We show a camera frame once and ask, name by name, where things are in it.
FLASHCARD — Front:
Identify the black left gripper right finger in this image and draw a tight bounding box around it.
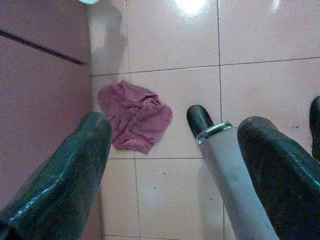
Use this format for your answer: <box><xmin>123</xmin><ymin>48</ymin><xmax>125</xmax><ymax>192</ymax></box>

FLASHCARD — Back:
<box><xmin>236</xmin><ymin>115</ymin><xmax>320</xmax><ymax>240</ymax></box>

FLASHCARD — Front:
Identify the crumpled cloth rag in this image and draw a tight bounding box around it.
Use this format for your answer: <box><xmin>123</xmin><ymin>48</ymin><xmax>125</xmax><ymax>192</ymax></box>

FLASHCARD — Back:
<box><xmin>96</xmin><ymin>80</ymin><xmax>174</xmax><ymax>155</ymax></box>

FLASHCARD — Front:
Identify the robot right leg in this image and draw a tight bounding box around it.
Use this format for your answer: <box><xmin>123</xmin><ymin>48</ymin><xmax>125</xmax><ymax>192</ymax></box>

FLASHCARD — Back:
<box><xmin>309</xmin><ymin>95</ymin><xmax>320</xmax><ymax>162</ymax></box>

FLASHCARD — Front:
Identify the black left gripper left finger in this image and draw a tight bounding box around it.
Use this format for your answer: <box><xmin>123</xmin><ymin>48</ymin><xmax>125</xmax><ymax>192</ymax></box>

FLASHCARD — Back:
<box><xmin>0</xmin><ymin>111</ymin><xmax>113</xmax><ymax>240</ymax></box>

